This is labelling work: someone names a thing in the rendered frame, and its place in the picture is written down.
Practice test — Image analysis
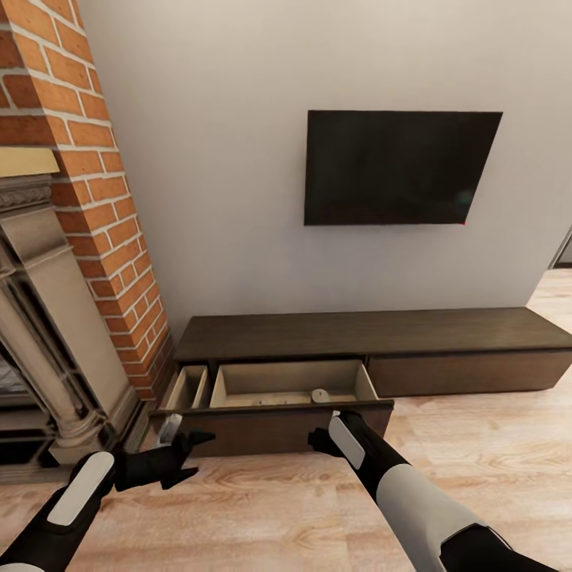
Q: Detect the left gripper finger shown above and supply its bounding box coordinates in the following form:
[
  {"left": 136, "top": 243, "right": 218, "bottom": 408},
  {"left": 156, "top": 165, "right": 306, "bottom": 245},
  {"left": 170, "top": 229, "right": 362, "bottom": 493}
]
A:
[
  {"left": 187, "top": 431, "right": 217, "bottom": 449},
  {"left": 172, "top": 467, "right": 199, "bottom": 486}
]

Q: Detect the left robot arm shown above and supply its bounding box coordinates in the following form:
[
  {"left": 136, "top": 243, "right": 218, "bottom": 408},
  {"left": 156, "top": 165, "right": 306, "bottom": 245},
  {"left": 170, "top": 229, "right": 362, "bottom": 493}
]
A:
[{"left": 0, "top": 414, "right": 217, "bottom": 572}]

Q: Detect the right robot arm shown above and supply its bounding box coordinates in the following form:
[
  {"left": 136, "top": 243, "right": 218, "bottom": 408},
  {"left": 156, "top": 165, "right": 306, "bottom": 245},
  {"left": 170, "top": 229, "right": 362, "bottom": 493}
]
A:
[{"left": 307, "top": 410, "right": 560, "bottom": 572}]

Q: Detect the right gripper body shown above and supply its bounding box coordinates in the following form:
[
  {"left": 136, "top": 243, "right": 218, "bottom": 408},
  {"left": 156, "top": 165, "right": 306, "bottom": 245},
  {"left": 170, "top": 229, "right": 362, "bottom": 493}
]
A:
[{"left": 313, "top": 427, "right": 344, "bottom": 458}]

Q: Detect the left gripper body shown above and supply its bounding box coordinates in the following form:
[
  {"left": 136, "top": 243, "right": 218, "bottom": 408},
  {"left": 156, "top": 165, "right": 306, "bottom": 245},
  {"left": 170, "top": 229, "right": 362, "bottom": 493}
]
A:
[{"left": 143, "top": 433, "right": 191, "bottom": 490}]

